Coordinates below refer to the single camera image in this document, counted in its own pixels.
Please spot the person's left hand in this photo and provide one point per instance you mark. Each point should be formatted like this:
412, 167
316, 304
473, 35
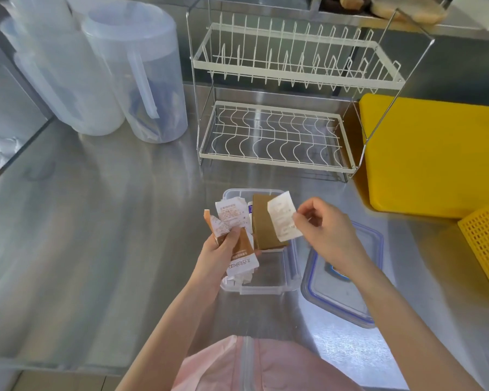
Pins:
212, 264

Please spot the person's right hand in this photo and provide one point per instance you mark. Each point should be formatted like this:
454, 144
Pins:
334, 238

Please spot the person's left thumb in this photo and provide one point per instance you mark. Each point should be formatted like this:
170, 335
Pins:
230, 239

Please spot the person's right thumb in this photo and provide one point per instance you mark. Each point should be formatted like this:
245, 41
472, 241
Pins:
302, 224

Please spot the brown and white sachet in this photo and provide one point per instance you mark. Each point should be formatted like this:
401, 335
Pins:
243, 252

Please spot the small white paper receipt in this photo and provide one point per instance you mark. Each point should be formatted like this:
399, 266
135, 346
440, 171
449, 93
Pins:
281, 215

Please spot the large printed white receipt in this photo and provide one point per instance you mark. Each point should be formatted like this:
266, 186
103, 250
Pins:
232, 212

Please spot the orange brown card strip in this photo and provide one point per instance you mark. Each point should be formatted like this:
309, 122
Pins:
207, 223

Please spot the person's right forearm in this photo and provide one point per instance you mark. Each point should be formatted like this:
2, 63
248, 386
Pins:
407, 325

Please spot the person's left forearm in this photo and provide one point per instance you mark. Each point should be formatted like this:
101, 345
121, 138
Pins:
167, 337

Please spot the blue and white packet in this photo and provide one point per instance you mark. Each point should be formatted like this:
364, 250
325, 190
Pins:
250, 212

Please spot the brown paper packet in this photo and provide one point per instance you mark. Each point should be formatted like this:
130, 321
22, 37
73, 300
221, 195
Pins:
265, 223

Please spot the clear plastic storage box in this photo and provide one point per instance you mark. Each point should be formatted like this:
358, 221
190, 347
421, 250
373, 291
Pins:
275, 272

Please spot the clear lid with blue rim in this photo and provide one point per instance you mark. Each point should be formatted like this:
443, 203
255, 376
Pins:
330, 297

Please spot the white two-tier dish rack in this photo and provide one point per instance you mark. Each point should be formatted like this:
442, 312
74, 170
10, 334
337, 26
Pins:
285, 97

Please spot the pink garment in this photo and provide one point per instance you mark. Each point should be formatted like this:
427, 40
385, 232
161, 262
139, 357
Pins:
265, 366

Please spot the yellow plastic cutting board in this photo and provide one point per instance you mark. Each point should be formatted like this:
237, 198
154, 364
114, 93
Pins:
432, 154

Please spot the yellow perforated plastic basket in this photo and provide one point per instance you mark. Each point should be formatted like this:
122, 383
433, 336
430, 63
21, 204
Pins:
487, 244

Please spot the clear plastic pitcher with lid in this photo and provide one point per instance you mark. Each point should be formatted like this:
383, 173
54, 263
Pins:
146, 73

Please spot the tan bread loaf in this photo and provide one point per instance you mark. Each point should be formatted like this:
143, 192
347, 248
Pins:
407, 8

